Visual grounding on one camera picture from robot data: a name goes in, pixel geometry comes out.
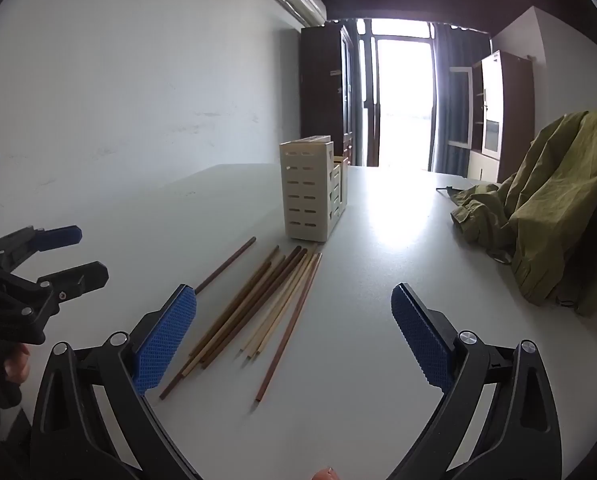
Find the dark brown wardrobe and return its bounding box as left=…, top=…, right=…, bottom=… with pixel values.
left=300, top=22, right=357, bottom=167

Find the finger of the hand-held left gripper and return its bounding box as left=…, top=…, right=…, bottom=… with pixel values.
left=0, top=261, right=110, bottom=346
left=0, top=225, right=83, bottom=274

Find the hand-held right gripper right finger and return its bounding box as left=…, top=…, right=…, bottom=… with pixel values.
left=391, top=282, right=564, bottom=480

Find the cream slotted plastic utensil holder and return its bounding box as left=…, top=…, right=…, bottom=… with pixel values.
left=279, top=135, right=350, bottom=242

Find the dark brown wooden chopstick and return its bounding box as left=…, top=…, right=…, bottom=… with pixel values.
left=195, top=236, right=257, bottom=295

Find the person's left hand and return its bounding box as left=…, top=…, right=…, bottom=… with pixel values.
left=2, top=347, right=32, bottom=396

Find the olive green jacket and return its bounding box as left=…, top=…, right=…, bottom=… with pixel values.
left=451, top=106, right=597, bottom=317

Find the grey curtain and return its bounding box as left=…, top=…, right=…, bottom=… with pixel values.
left=431, top=22, right=492, bottom=176

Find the bunch of wooden chopsticks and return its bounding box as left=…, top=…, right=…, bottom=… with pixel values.
left=158, top=245, right=324, bottom=403

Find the brown and white cabinet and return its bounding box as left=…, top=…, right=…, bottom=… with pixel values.
left=447, top=50, right=535, bottom=183

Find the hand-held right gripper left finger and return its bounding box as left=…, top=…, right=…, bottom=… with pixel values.
left=28, top=284, right=199, bottom=480

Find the glass balcony door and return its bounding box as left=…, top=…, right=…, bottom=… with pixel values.
left=356, top=19, right=437, bottom=170

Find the white wall air conditioner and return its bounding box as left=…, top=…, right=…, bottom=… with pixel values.
left=281, top=0, right=327, bottom=26

